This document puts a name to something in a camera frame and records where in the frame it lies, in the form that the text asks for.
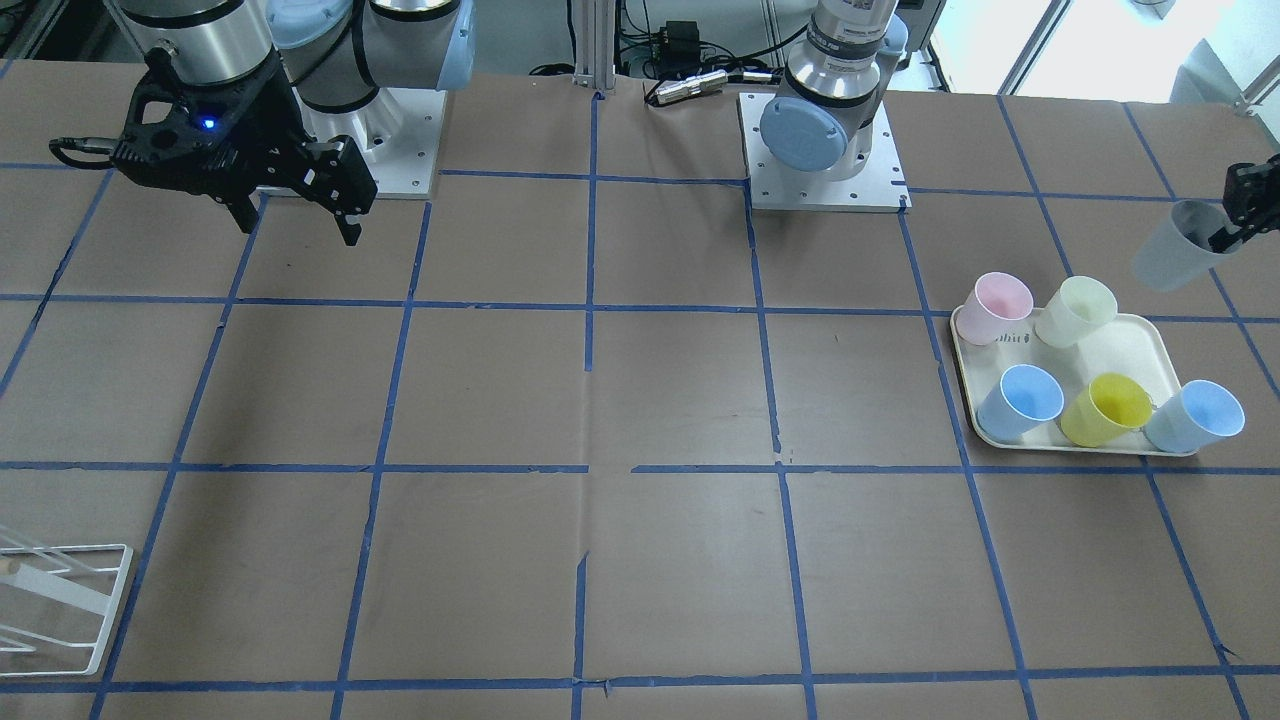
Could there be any silver metal connector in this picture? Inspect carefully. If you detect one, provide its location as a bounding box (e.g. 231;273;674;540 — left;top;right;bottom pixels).
643;69;730;108

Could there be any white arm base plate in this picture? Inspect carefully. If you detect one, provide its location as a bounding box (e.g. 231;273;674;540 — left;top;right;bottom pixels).
293;88;451;200
739;92;911;213

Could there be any pink plastic cup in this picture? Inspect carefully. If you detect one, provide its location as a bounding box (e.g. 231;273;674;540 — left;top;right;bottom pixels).
954;272;1036;346

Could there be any grey plastic cup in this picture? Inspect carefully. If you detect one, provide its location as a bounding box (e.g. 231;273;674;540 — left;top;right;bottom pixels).
1132;200;1239;292

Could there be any cream plastic tray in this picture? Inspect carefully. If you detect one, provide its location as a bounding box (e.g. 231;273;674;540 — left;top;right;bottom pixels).
948;307;1183;457

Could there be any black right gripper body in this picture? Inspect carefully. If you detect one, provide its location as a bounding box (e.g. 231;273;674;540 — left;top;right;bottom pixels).
110;50;378;217

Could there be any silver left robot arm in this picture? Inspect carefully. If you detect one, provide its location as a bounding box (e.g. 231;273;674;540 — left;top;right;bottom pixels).
754;1;908;184

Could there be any light blue plastic cup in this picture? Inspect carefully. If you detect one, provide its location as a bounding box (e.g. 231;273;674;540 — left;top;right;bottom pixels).
1143;379;1245;454

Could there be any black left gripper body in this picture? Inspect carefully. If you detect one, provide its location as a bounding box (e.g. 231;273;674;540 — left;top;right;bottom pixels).
1224;154;1279;229

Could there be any yellow plastic cup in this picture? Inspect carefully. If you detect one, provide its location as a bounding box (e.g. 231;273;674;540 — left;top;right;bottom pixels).
1059;372;1155;448

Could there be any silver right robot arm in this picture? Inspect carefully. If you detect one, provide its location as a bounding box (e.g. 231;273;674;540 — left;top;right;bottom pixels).
84;1;475;246

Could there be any black power adapter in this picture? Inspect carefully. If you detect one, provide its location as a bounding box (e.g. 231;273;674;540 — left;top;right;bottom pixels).
654;20;701;76

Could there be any aluminium frame post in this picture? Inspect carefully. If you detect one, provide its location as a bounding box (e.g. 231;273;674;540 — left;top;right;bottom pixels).
570;0;618;94

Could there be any cream plastic cup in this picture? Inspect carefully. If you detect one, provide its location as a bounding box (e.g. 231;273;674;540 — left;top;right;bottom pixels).
1034;275;1117;348

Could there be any white wire cup rack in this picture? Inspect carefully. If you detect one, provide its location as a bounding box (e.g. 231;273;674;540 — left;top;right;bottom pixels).
3;544;133;679

